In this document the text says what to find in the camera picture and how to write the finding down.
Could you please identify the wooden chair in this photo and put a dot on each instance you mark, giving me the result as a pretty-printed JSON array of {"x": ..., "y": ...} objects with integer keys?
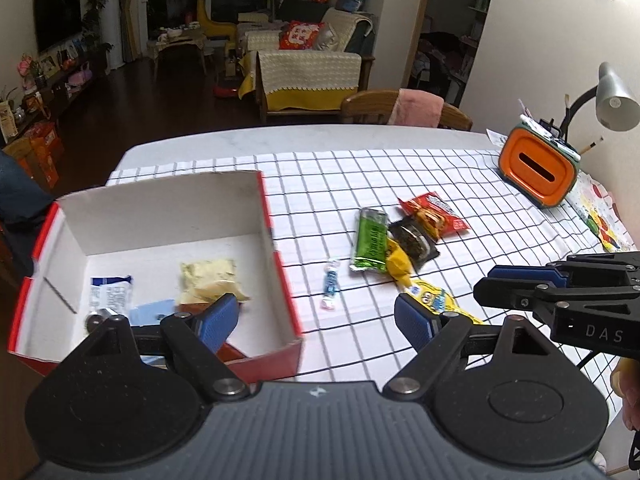
[{"x": 374, "y": 107}]

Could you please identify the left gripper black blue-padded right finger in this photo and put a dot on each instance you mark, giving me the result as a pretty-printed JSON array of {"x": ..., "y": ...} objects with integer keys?
[{"x": 438, "y": 341}]

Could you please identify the green snack packet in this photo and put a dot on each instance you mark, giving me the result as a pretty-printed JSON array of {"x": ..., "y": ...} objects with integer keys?
[{"x": 370, "y": 245}]

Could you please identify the red snack packet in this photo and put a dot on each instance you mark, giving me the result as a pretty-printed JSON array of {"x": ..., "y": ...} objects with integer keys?
[{"x": 433, "y": 215}]

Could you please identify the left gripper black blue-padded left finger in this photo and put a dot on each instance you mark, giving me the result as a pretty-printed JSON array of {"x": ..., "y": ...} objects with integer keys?
[{"x": 192, "y": 343}]

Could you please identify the orange tissue box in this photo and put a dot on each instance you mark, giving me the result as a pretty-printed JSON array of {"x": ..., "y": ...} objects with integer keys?
[{"x": 540, "y": 165}]

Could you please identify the black cookie packet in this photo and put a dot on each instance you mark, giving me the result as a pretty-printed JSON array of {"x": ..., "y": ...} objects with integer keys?
[{"x": 414, "y": 241}]

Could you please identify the right hand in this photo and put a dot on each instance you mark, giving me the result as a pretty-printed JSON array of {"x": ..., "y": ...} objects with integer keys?
[{"x": 625, "y": 381}]

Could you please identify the yellow minion snack packet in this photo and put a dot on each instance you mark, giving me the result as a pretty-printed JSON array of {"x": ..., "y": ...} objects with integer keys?
[{"x": 432, "y": 298}]

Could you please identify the red white cardboard box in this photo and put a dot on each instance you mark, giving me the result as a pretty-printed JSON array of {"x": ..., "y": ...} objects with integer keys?
[{"x": 146, "y": 230}]

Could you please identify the sofa with cream cover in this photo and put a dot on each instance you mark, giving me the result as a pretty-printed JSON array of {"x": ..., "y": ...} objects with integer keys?
[{"x": 308, "y": 81}]

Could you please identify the silver grey snack packet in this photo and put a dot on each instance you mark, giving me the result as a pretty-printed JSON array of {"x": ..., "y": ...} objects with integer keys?
[{"x": 152, "y": 313}]

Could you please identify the chocolate ball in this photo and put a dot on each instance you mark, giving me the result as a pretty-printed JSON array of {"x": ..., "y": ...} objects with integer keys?
[{"x": 96, "y": 317}]

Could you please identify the grey desk lamp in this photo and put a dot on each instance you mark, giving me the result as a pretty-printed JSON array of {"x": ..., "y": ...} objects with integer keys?
[{"x": 617, "y": 109}]

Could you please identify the brown oreo packet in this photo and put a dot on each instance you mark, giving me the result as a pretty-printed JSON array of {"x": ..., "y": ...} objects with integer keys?
[{"x": 190, "y": 307}]

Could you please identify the black television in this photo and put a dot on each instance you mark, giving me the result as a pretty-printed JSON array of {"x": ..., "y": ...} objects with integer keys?
[{"x": 56, "y": 21}]

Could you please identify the blue pink wrapped candy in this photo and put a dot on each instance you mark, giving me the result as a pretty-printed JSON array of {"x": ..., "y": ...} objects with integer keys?
[{"x": 330, "y": 285}]

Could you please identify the red cushion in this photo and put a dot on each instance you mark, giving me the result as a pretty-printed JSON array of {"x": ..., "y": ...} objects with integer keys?
[{"x": 298, "y": 35}]

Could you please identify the white blue snack packet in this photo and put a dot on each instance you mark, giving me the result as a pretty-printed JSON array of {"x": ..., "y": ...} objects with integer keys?
[{"x": 111, "y": 296}]

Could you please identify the pink cloth on chair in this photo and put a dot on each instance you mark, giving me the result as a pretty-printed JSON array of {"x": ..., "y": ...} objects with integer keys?
[{"x": 416, "y": 108}]

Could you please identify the cream patterned snack packet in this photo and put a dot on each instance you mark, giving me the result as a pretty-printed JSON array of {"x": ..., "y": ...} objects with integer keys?
[{"x": 205, "y": 281}]

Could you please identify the white black grid tablecloth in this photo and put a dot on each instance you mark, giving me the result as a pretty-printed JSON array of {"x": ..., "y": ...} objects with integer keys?
[{"x": 314, "y": 199}]

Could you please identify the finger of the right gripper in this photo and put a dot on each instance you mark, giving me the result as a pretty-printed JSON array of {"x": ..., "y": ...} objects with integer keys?
[{"x": 511, "y": 287}]

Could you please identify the colourful paper sheet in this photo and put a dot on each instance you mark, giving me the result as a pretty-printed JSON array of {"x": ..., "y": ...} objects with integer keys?
[{"x": 596, "y": 207}]

